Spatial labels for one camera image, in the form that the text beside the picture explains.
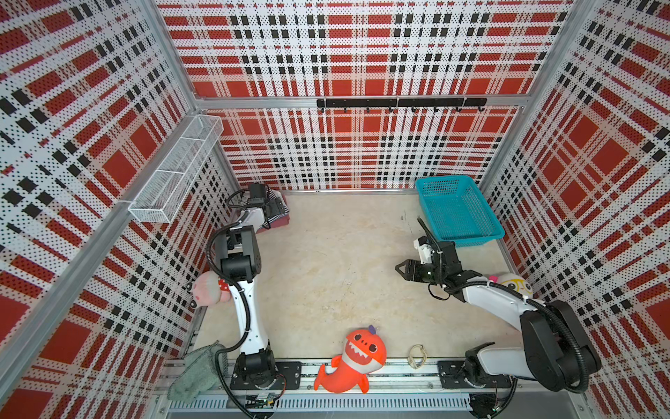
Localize green cloth rag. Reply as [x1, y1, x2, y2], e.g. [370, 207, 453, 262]
[167, 341, 228, 403]

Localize beige rubber band loop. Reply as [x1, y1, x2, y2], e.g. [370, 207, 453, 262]
[407, 344, 429, 369]

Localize blue white striped tank top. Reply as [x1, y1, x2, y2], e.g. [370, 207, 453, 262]
[265, 190, 290, 223]

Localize pink ribbed tank top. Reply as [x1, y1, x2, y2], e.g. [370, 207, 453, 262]
[270, 214, 289, 228]

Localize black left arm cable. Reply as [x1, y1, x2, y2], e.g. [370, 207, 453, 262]
[206, 182, 273, 415]

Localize pink pig plush toy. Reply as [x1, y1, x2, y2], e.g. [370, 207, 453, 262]
[191, 271, 232, 308]

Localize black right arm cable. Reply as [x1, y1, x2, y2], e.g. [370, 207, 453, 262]
[415, 216, 591, 394]

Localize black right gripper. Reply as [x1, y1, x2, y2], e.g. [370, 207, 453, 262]
[395, 258, 445, 286]

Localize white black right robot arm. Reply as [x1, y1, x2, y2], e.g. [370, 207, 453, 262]
[395, 237, 602, 394]

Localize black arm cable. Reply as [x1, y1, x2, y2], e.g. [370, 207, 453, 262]
[415, 216, 591, 394]
[206, 182, 273, 415]

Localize teal plastic basket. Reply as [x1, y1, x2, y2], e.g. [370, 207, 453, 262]
[415, 176, 505, 247]

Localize red shark plush toy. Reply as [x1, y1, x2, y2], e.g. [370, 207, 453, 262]
[313, 325, 387, 394]

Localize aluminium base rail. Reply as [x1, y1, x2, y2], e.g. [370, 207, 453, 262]
[151, 357, 587, 419]

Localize white pink axolotl plush toy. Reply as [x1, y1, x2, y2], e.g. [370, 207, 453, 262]
[489, 272, 533, 298]

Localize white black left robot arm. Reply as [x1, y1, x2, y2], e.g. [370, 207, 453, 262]
[206, 183, 277, 389]

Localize black wall hook rail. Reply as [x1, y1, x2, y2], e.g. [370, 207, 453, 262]
[316, 97, 488, 110]

